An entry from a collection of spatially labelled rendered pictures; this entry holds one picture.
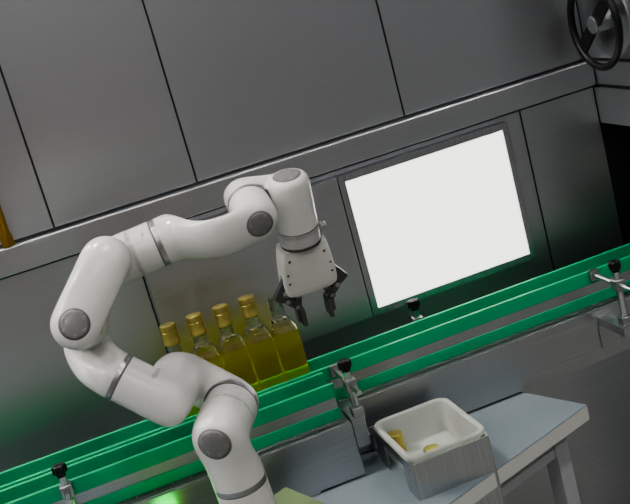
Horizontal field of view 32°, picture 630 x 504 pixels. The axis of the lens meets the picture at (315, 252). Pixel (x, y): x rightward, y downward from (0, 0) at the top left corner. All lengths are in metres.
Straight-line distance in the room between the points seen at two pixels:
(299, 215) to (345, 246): 0.59
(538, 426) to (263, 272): 0.68
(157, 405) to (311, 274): 0.37
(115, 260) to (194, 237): 0.14
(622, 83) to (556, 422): 0.79
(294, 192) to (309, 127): 0.59
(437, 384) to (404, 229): 0.37
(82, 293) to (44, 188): 0.60
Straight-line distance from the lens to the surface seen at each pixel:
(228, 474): 1.92
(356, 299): 2.55
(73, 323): 1.84
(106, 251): 1.84
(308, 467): 2.32
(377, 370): 2.43
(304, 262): 1.98
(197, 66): 2.42
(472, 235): 2.63
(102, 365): 1.91
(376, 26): 2.52
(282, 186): 1.90
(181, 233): 1.88
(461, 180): 2.59
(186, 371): 1.94
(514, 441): 2.37
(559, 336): 2.57
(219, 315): 2.33
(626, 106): 2.66
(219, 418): 1.88
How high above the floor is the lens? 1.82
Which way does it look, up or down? 15 degrees down
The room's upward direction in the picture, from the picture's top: 15 degrees counter-clockwise
